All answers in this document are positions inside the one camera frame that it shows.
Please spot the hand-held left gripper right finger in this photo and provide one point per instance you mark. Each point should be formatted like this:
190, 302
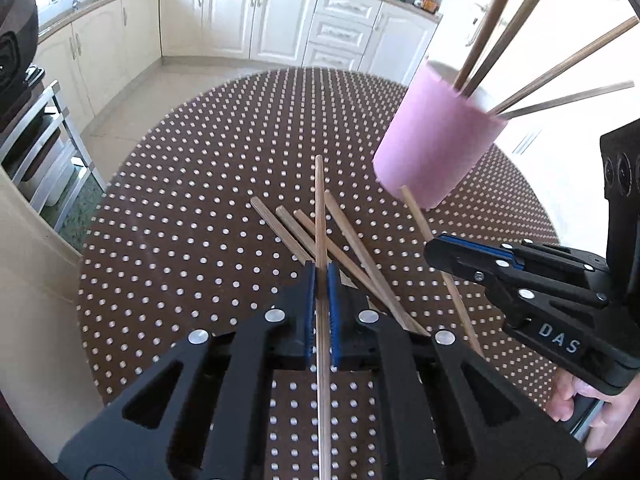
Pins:
334, 310

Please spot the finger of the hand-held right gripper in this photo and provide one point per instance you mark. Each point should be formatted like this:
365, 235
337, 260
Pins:
460, 265
480, 249

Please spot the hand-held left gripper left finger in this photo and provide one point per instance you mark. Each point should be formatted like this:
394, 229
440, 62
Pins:
311, 310

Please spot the slender wooden chopstick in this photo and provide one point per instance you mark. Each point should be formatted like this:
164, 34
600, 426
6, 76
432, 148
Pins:
489, 25
297, 228
565, 100
321, 210
310, 224
417, 217
565, 66
516, 25
281, 230
359, 240

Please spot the pink cup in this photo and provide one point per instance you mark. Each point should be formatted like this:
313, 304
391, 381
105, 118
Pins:
430, 145

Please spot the person's right hand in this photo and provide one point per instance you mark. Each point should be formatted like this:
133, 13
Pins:
562, 402

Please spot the round polka dot table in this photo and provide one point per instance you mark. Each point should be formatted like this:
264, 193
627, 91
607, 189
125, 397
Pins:
200, 185

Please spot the cream cabinet drawer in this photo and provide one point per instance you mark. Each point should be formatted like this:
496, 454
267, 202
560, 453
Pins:
350, 7
342, 35
332, 57

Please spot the cream lower kitchen cabinets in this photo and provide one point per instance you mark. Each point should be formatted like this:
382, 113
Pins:
225, 20

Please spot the black bulky object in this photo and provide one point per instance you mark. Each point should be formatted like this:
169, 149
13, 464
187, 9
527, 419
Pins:
17, 45

